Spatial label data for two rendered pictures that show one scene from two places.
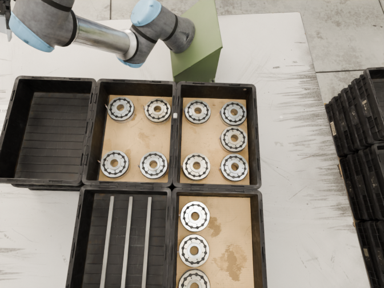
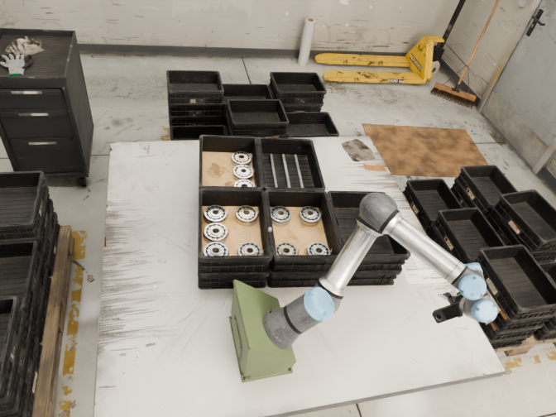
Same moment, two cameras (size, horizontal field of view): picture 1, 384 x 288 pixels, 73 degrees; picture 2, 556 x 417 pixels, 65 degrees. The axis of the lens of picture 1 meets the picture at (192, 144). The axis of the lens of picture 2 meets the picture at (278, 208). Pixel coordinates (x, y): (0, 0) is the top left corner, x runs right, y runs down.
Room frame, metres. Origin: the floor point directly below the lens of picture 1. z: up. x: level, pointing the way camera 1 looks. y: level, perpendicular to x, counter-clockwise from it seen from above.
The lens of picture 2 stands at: (1.58, -0.14, 2.31)
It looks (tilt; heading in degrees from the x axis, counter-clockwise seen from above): 45 degrees down; 169
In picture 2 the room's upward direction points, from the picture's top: 11 degrees clockwise
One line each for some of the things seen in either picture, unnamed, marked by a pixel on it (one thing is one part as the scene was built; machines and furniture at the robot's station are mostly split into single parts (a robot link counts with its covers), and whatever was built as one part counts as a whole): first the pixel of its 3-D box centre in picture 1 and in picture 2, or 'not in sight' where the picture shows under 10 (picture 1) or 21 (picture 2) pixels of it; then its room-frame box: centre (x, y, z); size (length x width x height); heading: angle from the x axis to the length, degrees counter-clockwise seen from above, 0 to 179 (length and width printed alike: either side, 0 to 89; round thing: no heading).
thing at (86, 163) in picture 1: (132, 130); (301, 222); (0.31, 0.22, 0.92); 0.40 x 0.30 x 0.02; 4
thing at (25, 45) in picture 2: not in sight; (26, 44); (-1.10, -1.41, 0.88); 0.29 x 0.22 x 0.03; 10
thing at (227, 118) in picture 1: (234, 112); (215, 251); (0.44, -0.15, 0.86); 0.10 x 0.10 x 0.01
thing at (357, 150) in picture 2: not in sight; (357, 149); (-0.54, 0.68, 0.71); 0.22 x 0.19 x 0.01; 10
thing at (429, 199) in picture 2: not in sight; (430, 209); (-0.50, 1.34, 0.26); 0.40 x 0.30 x 0.23; 10
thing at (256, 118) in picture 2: not in sight; (254, 136); (-1.04, 0.07, 0.37); 0.40 x 0.30 x 0.45; 100
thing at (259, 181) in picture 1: (216, 132); (233, 222); (0.33, -0.08, 0.92); 0.40 x 0.30 x 0.02; 4
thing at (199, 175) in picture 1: (196, 166); (246, 213); (0.21, -0.02, 0.86); 0.10 x 0.10 x 0.01
